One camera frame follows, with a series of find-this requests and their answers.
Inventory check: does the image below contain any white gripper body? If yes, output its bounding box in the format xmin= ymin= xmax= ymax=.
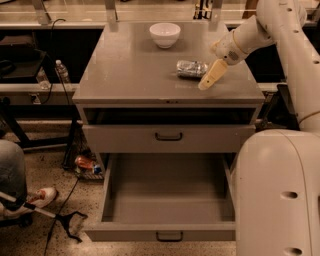
xmin=215 ymin=30 xmax=248 ymax=65

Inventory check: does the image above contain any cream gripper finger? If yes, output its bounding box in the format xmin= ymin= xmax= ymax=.
xmin=210 ymin=41 xmax=220 ymax=54
xmin=198 ymin=59 xmax=228 ymax=90

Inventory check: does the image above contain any silver blue redbull can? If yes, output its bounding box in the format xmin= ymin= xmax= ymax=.
xmin=176 ymin=60 xmax=208 ymax=78

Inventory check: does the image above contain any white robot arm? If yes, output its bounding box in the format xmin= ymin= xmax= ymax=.
xmin=199 ymin=0 xmax=320 ymax=256

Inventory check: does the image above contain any grey drawer cabinet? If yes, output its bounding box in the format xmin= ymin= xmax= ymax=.
xmin=73 ymin=21 xmax=264 ymax=166

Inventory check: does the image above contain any closed grey upper drawer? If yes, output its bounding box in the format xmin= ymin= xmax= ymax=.
xmin=83 ymin=125 xmax=255 ymax=153

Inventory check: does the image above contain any open grey lower drawer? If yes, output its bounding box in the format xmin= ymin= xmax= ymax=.
xmin=85 ymin=153 xmax=235 ymax=242

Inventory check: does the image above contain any white ceramic bowl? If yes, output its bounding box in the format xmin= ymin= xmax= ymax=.
xmin=149 ymin=23 xmax=181 ymax=49

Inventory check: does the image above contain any black office chair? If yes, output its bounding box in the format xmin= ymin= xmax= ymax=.
xmin=256 ymin=84 xmax=300 ymax=131

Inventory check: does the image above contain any clear plastic water bottle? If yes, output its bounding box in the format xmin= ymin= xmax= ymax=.
xmin=56 ymin=60 xmax=71 ymax=84

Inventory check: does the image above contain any orange snack bag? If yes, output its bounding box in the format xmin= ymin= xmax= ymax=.
xmin=75 ymin=155 xmax=101 ymax=174

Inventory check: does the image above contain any black reacher grabber tool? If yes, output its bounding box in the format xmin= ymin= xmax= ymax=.
xmin=0 ymin=192 xmax=87 ymax=243

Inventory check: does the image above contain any white red sneaker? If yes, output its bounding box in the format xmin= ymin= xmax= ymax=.
xmin=3 ymin=187 xmax=58 ymax=218

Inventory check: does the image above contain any person's jeans leg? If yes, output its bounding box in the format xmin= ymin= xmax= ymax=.
xmin=0 ymin=139 xmax=27 ymax=200

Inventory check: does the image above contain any black power cable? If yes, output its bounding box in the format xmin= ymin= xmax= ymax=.
xmin=42 ymin=18 xmax=81 ymax=256

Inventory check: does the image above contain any black table leg frame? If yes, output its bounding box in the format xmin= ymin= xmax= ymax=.
xmin=0 ymin=97 xmax=79 ymax=170

